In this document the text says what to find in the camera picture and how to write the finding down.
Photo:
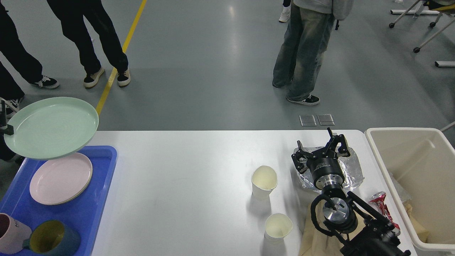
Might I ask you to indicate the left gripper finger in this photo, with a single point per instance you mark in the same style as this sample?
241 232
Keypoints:
5 128

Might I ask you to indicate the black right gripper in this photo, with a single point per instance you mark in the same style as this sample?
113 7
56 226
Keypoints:
325 172

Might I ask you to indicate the green plate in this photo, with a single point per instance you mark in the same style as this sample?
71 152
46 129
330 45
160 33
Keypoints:
52 128

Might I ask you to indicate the dark teal mug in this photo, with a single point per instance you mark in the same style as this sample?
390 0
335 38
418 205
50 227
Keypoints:
53 238

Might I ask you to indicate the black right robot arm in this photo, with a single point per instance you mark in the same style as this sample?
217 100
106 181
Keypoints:
375 239

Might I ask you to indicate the floor outlet plate right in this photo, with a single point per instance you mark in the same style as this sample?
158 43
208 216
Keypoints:
325 119

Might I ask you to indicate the floor outlet plate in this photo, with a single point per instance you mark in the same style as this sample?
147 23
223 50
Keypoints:
307 120
325 119

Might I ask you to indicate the floor outlet plate left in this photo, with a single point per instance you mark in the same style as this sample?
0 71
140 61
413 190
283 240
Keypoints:
307 120

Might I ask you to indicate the aluminium foil tray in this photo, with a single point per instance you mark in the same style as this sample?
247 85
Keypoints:
351 170

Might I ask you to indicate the white paper cup far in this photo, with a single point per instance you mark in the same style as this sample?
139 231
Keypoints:
264 181

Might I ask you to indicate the white paper cup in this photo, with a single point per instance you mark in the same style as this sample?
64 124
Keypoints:
264 181
277 226

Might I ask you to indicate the pink plate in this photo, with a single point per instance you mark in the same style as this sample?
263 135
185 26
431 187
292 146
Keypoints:
61 180

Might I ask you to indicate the crushed red can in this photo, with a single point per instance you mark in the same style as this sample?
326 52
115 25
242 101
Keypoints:
378 200

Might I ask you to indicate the person in dark trousers left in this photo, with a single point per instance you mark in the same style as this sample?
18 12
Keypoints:
27 66

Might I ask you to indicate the white paper cup near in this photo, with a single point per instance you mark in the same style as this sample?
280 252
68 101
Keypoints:
277 226

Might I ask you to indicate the brown paper bag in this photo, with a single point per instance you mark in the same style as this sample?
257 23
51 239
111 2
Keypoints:
315 243

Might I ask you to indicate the person in faded jeans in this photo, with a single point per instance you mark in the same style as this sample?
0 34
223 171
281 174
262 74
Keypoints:
305 41

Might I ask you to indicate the beige plastic bin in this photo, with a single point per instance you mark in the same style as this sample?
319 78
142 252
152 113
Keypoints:
418 166

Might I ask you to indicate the pink mug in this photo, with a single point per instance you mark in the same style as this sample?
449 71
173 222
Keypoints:
12 234

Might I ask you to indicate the blue plastic tray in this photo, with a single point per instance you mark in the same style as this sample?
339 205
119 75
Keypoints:
83 213

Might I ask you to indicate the person in black trousers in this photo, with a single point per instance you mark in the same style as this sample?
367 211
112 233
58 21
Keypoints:
71 14

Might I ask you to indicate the person with white sneakers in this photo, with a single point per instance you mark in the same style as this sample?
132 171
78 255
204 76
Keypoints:
286 11

